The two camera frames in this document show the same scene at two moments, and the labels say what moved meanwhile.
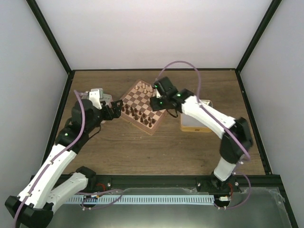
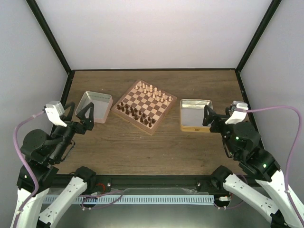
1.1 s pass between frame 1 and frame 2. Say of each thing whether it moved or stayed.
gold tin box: stayed
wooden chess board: stayed
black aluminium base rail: stayed
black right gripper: moved
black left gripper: moved
